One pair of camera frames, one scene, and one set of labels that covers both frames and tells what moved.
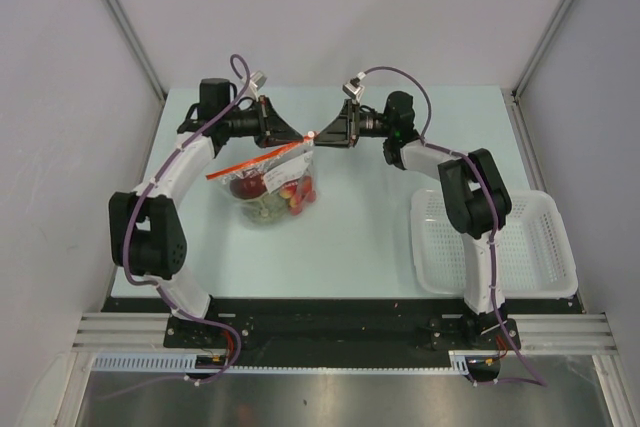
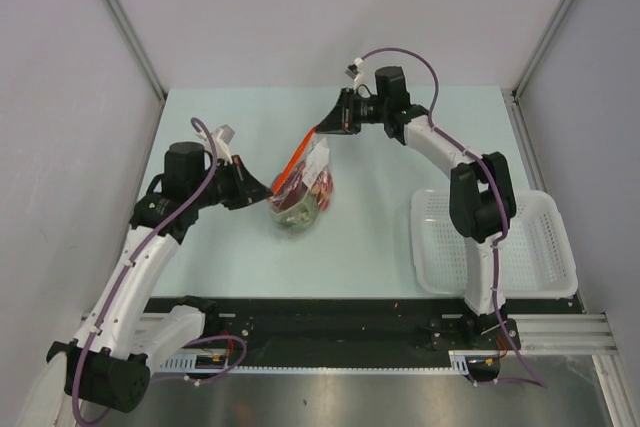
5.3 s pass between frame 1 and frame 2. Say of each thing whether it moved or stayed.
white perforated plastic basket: stayed
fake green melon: moved
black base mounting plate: stayed
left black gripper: moved
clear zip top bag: moved
